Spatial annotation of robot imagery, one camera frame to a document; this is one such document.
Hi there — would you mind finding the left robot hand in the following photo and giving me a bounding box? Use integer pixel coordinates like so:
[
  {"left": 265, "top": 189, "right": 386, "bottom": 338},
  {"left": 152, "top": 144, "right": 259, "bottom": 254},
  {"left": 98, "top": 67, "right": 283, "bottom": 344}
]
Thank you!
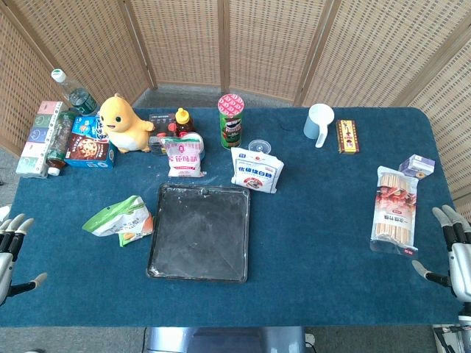
[{"left": 0, "top": 213, "right": 48, "bottom": 307}]

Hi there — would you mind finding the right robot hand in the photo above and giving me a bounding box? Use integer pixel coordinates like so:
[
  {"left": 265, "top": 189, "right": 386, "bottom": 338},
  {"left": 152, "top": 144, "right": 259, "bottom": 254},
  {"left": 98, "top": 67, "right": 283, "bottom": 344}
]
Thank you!
[{"left": 411, "top": 204, "right": 471, "bottom": 299}]

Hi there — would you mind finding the green snack bag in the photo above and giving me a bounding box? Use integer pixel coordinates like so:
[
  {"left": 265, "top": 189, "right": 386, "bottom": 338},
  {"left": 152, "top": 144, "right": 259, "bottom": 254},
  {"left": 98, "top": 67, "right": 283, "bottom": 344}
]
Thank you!
[{"left": 81, "top": 195, "right": 155, "bottom": 248}]

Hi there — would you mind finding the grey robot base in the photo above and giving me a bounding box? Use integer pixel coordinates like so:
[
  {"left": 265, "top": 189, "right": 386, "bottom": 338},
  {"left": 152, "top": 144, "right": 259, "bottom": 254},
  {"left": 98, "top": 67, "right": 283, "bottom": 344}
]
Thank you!
[{"left": 142, "top": 325, "right": 307, "bottom": 353}]

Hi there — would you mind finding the pink white seasoning bag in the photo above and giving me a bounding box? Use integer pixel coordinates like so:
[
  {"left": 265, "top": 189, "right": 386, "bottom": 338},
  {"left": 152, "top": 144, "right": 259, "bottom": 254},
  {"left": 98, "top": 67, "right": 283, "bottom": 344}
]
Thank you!
[{"left": 161, "top": 135, "right": 206, "bottom": 179}]

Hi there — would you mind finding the white sugar bag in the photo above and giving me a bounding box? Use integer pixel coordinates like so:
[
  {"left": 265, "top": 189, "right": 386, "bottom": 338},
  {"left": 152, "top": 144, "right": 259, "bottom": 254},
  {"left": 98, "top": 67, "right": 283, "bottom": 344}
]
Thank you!
[{"left": 230, "top": 146, "right": 286, "bottom": 195}]

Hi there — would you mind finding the bamboo skewer pack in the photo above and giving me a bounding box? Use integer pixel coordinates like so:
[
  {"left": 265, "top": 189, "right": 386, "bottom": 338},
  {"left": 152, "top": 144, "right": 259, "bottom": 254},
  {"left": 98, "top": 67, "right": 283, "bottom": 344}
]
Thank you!
[{"left": 369, "top": 165, "right": 421, "bottom": 259}]

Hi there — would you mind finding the purple small carton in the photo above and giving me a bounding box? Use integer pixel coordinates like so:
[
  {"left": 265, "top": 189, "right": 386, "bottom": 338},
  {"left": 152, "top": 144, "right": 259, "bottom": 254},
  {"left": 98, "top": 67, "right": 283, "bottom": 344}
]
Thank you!
[{"left": 398, "top": 154, "right": 436, "bottom": 180}]

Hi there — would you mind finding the pastel tissue pack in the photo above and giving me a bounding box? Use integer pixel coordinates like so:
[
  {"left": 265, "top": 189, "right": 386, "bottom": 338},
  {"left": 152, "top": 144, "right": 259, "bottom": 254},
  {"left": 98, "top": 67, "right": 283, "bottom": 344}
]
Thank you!
[{"left": 15, "top": 100, "right": 69, "bottom": 179}]

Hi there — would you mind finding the dark green drink bottle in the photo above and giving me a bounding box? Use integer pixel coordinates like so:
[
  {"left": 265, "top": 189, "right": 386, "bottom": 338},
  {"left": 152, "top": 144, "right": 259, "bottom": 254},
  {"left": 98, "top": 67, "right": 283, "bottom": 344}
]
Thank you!
[{"left": 46, "top": 110, "right": 77, "bottom": 177}]

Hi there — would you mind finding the blue cookie box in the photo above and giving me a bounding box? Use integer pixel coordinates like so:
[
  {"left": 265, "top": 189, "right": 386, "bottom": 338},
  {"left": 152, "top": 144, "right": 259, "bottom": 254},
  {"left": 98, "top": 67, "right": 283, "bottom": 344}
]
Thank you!
[{"left": 64, "top": 115, "right": 118, "bottom": 171}]

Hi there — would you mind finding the blue table cloth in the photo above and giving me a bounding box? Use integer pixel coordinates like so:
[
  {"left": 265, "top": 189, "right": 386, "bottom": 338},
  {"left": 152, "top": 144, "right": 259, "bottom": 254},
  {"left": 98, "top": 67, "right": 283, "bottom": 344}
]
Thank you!
[{"left": 0, "top": 106, "right": 461, "bottom": 329}]

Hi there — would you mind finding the yellow brown small box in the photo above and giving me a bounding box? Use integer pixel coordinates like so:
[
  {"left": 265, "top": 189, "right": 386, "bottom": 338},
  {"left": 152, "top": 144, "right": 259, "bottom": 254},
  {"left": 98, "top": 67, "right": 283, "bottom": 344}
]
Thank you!
[{"left": 335, "top": 118, "right": 361, "bottom": 155}]

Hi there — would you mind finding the yellow plush toy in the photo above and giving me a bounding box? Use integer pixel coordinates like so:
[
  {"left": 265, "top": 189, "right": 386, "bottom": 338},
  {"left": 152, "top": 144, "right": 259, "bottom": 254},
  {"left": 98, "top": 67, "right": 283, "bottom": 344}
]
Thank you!
[{"left": 99, "top": 93, "right": 156, "bottom": 154}]

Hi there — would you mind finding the clear water bottle green label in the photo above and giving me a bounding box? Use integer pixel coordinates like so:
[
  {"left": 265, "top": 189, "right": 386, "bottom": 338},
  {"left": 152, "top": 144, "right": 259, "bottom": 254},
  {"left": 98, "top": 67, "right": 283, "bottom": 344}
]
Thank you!
[{"left": 51, "top": 68, "right": 99, "bottom": 115}]

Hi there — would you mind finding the black baking tray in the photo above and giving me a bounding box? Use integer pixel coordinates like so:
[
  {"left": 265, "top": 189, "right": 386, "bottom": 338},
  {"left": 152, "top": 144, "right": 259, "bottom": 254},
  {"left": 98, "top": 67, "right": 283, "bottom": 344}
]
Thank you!
[{"left": 146, "top": 182, "right": 252, "bottom": 284}]

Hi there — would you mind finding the light blue measuring cup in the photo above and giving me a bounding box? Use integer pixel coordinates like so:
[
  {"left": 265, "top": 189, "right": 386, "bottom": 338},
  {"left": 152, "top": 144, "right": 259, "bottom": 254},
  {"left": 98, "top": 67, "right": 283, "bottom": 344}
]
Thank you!
[{"left": 302, "top": 103, "right": 336, "bottom": 149}]

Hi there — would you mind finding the black box of spice jars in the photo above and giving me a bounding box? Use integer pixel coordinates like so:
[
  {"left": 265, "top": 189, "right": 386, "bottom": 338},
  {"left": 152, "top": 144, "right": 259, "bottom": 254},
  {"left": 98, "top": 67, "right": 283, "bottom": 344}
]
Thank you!
[{"left": 148, "top": 113, "right": 177, "bottom": 156}]

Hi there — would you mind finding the yellow cap honey bottle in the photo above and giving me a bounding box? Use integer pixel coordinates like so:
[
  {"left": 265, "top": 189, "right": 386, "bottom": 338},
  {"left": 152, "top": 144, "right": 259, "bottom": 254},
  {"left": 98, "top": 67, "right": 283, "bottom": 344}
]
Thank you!
[{"left": 174, "top": 107, "right": 196, "bottom": 138}]

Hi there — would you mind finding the clear round plastic container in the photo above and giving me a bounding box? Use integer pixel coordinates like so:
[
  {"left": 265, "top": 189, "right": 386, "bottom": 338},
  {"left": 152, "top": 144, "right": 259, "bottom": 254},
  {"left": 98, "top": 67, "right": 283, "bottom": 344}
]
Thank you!
[{"left": 248, "top": 138, "right": 273, "bottom": 155}]

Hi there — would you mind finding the green Pringles can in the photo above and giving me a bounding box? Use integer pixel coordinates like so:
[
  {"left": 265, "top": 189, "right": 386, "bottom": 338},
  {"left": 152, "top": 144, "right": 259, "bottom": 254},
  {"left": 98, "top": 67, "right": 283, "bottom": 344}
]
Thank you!
[{"left": 217, "top": 93, "right": 247, "bottom": 151}]

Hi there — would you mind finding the wooden rattan folding screen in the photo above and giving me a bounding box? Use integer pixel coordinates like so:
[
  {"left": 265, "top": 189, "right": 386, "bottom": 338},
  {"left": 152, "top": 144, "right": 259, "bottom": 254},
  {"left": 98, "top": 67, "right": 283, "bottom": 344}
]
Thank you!
[{"left": 0, "top": 0, "right": 471, "bottom": 202}]

